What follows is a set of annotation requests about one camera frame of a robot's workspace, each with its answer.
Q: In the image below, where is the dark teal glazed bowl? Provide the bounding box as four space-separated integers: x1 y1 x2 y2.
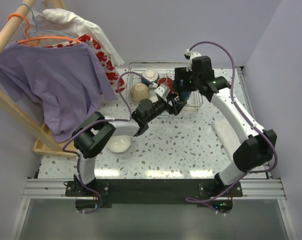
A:
178 91 191 102

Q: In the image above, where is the wooden clothes rack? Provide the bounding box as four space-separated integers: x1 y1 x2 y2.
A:
0 0 94 160

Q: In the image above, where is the pale white bowl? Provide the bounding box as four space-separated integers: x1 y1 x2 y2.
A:
106 135 131 153

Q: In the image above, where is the white cloth garment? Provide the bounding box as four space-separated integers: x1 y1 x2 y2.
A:
35 8 124 66

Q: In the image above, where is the teal white patterned bowl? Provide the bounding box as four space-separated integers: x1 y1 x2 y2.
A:
141 68 159 86

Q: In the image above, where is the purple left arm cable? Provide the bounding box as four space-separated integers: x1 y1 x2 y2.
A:
62 71 161 216

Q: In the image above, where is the red floral white cloth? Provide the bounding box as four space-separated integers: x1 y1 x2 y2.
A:
30 34 119 102

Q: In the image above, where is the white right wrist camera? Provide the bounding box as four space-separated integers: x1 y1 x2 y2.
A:
184 49 201 72

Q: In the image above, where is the blue wire hanger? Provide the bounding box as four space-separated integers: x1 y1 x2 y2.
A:
18 3 73 39

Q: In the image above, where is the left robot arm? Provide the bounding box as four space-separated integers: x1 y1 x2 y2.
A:
71 93 188 196

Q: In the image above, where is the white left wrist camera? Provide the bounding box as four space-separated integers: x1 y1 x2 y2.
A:
154 84 170 98

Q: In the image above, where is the aluminium frame rail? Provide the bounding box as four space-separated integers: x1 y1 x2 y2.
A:
22 179 68 199

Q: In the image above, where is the small white bowl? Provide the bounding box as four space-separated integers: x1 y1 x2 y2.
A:
149 95 161 103

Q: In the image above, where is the orange clothes hanger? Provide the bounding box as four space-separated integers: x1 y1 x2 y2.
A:
8 13 82 46

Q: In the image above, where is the folded white towel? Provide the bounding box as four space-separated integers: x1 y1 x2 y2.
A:
213 119 240 161

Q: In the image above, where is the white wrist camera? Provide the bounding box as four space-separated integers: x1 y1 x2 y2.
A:
154 84 170 98
184 49 201 72

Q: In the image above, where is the purple t-shirt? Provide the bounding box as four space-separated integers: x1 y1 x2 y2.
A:
0 42 116 143

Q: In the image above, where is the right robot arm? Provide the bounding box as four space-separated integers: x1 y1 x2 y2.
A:
174 52 277 197

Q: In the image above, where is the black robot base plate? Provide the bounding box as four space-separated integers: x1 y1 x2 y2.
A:
65 178 244 213

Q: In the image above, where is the beige ceramic bowl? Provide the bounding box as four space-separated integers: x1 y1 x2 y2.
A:
130 83 150 103

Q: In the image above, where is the metal wire dish rack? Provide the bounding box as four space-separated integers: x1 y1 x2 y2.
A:
126 61 203 114

